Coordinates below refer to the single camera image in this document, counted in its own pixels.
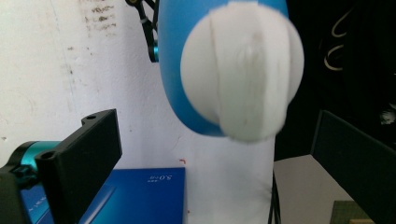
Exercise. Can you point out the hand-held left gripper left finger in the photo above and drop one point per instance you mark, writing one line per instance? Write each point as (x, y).
(81, 168)

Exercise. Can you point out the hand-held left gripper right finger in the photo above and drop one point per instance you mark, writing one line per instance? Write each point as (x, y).
(355, 165)

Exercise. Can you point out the blue cardboard box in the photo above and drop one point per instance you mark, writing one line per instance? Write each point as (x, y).
(134, 196)

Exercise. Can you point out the blue bottle with white cap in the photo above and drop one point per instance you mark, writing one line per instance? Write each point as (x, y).
(236, 71)

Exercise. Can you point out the olive green board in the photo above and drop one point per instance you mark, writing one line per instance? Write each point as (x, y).
(348, 214)

